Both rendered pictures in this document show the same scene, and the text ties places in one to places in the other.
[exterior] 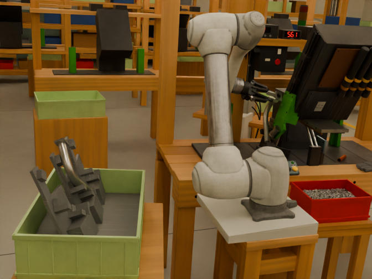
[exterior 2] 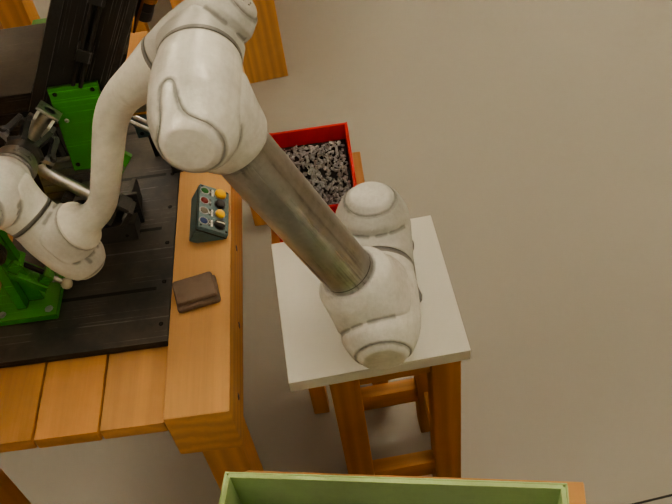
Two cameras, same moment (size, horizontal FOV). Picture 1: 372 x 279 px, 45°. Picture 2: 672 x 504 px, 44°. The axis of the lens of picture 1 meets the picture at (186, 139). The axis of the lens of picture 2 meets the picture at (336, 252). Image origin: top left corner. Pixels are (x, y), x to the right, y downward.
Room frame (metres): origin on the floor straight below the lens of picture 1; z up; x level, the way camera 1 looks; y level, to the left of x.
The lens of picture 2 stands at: (1.44, 0.83, 2.35)
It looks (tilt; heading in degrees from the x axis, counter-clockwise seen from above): 48 degrees down; 287
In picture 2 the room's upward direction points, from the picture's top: 10 degrees counter-clockwise
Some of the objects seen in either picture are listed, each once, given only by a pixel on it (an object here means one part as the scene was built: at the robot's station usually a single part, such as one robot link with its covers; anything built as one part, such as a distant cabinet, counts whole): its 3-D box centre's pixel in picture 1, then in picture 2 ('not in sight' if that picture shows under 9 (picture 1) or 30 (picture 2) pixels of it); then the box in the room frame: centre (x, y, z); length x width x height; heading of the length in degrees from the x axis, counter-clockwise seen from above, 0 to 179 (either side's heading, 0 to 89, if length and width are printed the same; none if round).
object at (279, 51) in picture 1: (269, 57); not in sight; (2.66, -0.46, 1.42); 0.17 x 0.12 x 0.15; 104
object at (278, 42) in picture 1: (284, 41); not in sight; (2.74, -0.56, 1.52); 0.90 x 0.25 x 0.04; 104
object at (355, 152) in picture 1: (290, 154); (102, 186); (2.49, -0.62, 0.89); 1.10 x 0.42 x 0.02; 104
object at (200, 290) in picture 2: not in sight; (196, 291); (2.12, -0.27, 0.91); 0.10 x 0.08 x 0.03; 25
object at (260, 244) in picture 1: (265, 223); not in sight; (1.71, -0.36, 0.83); 0.32 x 0.32 x 0.04; 18
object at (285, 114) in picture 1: (289, 110); (87, 118); (2.41, -0.56, 1.17); 0.13 x 0.12 x 0.20; 104
